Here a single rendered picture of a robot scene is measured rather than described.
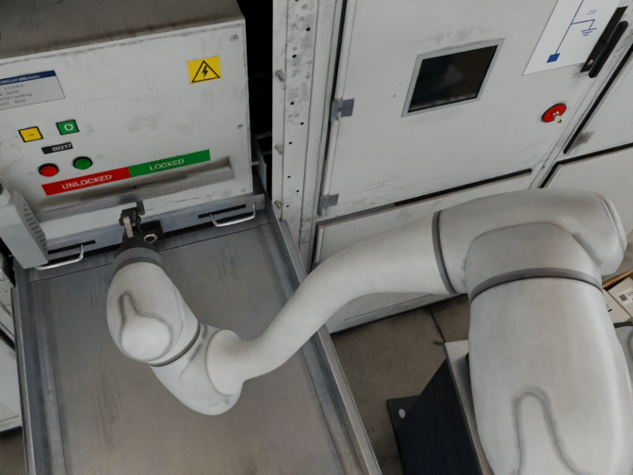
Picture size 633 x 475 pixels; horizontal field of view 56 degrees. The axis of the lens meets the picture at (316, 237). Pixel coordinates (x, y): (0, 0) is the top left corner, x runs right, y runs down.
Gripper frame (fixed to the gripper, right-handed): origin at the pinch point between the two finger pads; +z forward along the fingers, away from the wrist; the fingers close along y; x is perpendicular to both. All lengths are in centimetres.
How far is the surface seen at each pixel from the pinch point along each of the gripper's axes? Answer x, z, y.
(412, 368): 76, 35, 98
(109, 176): -1.8, 3.5, -8.1
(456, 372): 60, -23, 45
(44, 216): -15.1, 1.4, -3.9
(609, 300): 150, 24, 85
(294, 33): 33.3, -15.6, -32.2
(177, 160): 11.5, 3.2, -8.5
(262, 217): 28.1, 12.9, 13.3
